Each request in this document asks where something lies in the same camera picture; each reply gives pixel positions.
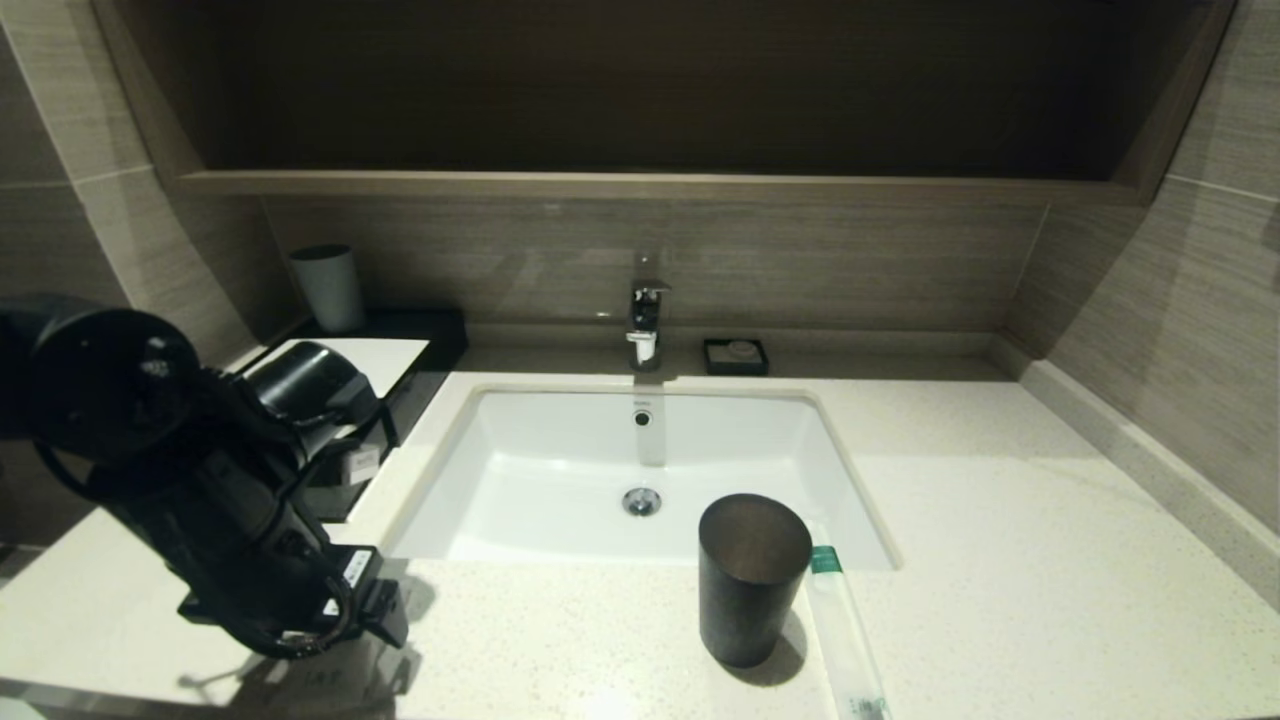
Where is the wooden wall shelf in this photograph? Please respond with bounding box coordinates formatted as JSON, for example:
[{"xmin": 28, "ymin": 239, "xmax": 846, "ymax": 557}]
[{"xmin": 90, "ymin": 0, "xmax": 1239, "ymax": 207}]

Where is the black box white ribbed top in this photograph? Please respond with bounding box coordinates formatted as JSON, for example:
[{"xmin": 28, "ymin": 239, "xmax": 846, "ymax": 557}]
[{"xmin": 240, "ymin": 306, "xmax": 468, "ymax": 443}]

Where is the white sink basin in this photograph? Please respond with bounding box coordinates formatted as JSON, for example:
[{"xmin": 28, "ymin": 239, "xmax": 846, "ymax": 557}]
[{"xmin": 380, "ymin": 385, "xmax": 901, "ymax": 573}]

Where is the chrome faucet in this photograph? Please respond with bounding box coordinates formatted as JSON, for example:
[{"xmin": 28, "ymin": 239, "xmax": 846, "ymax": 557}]
[{"xmin": 626, "ymin": 253, "xmax": 673, "ymax": 373}]

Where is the dark tumbler cup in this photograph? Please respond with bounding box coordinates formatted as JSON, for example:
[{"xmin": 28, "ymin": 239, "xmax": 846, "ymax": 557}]
[{"xmin": 698, "ymin": 493, "xmax": 813, "ymax": 669}]

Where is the square shower cap packet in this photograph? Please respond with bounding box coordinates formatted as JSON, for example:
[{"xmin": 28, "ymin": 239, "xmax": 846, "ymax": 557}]
[{"xmin": 235, "ymin": 640, "xmax": 421, "ymax": 713}]

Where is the grey cup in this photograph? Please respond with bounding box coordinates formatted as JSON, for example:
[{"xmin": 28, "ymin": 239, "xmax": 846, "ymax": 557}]
[{"xmin": 289, "ymin": 244, "xmax": 366, "ymax": 333}]

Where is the long green label packet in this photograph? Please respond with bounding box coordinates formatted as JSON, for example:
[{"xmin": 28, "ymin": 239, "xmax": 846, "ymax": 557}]
[{"xmin": 805, "ymin": 520, "xmax": 893, "ymax": 720}]

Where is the black soap dish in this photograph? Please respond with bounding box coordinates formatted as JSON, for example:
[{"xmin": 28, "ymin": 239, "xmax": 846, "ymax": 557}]
[{"xmin": 703, "ymin": 338, "xmax": 770, "ymax": 377}]

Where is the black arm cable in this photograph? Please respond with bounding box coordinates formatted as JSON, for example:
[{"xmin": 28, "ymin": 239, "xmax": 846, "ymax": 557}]
[{"xmin": 35, "ymin": 420, "xmax": 357, "ymax": 661}]

